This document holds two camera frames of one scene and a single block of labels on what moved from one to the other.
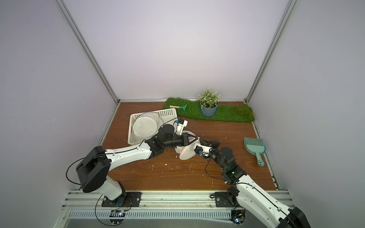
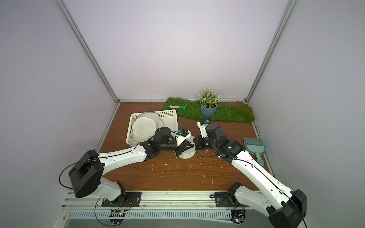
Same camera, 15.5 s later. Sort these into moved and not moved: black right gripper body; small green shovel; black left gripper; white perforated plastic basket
Moved: black left gripper
Not moved: white perforated plastic basket; small green shovel; black right gripper body
